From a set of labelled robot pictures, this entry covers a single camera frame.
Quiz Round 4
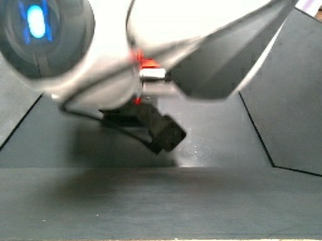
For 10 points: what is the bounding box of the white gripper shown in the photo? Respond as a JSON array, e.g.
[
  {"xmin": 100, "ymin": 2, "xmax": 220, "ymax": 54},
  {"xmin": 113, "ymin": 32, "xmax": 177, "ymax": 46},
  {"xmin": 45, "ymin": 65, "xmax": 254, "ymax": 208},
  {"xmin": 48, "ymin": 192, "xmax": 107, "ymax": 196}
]
[{"xmin": 132, "ymin": 48, "xmax": 185, "ymax": 98}]

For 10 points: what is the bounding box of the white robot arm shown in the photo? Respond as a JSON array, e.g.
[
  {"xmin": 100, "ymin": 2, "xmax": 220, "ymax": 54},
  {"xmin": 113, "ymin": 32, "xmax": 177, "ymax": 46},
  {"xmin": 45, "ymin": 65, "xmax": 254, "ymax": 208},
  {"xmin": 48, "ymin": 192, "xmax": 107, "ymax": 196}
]
[{"xmin": 0, "ymin": 0, "xmax": 298, "ymax": 109}]

